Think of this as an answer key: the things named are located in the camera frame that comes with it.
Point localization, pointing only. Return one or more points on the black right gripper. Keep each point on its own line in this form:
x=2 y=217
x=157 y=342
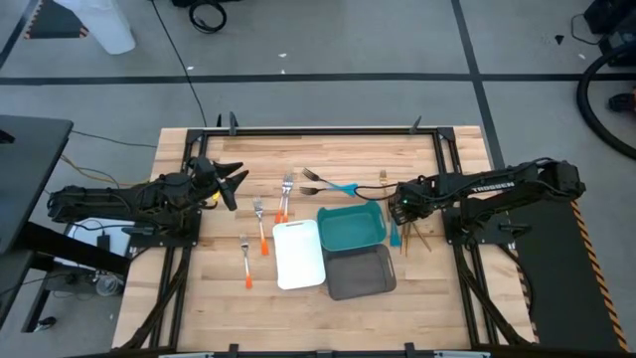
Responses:
x=410 y=204

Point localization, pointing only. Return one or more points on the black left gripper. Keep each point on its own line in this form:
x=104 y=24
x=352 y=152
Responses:
x=204 y=174

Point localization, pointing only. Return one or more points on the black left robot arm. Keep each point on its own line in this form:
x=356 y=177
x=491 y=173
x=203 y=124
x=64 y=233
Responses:
x=99 y=204

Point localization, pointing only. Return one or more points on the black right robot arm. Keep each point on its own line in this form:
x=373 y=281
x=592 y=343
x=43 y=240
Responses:
x=497 y=186

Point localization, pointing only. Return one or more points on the black table clamp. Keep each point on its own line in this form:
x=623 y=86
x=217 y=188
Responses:
x=232 y=124
x=409 y=350
x=233 y=350

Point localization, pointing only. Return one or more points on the teal plastic bin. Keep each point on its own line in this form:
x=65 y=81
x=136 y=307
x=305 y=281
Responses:
x=350 y=229

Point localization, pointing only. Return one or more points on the grey translucent plastic bin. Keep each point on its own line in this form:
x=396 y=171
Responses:
x=360 y=273

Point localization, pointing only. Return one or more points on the white plastic bin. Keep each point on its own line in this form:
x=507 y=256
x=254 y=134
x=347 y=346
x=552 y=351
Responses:
x=298 y=256

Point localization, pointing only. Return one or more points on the small black power adapter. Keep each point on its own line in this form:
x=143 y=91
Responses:
x=103 y=242

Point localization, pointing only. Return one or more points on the white sheet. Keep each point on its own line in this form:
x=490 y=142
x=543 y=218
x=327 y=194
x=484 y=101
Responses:
x=84 y=233

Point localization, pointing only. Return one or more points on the clear plastic cup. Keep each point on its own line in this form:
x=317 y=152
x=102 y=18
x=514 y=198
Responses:
x=107 y=285

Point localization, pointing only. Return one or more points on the black hazard-striped floor mat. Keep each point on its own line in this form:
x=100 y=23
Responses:
x=561 y=278

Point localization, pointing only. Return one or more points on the white bagged trash can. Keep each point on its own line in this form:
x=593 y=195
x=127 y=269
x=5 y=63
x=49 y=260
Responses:
x=107 y=27

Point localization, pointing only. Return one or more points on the black desk top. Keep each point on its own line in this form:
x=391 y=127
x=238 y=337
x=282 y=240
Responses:
x=30 y=169

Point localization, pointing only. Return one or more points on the red and black tool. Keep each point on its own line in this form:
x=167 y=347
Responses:
x=621 y=102

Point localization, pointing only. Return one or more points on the small hazard-striped floor mat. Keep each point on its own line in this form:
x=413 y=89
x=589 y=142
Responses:
x=52 y=22

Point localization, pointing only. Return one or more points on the black desk foot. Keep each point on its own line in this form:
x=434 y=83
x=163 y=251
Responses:
x=45 y=324

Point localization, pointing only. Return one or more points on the black equipment stack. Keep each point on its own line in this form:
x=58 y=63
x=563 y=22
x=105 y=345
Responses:
x=616 y=30

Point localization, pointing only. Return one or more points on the black desk leg frame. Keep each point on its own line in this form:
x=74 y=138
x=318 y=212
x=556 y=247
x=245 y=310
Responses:
x=64 y=246

